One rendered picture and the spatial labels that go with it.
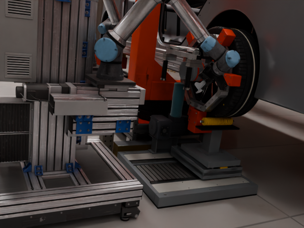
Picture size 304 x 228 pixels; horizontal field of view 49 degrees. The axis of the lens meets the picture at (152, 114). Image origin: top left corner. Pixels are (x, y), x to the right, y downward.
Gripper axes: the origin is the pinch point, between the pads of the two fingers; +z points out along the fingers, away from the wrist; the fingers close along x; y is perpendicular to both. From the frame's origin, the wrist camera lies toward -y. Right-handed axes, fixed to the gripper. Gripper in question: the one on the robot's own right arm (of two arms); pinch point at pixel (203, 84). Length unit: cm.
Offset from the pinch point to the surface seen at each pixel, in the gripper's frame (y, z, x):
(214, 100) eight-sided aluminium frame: -18.5, 28.6, -15.4
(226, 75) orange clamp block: -11.9, 11.8, -25.1
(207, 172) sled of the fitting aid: -51, 58, 17
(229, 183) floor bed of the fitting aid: -69, 58, 13
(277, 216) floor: -98, 32, 21
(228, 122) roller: -41, 46, -19
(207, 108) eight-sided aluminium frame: -20.1, 39.0, -13.1
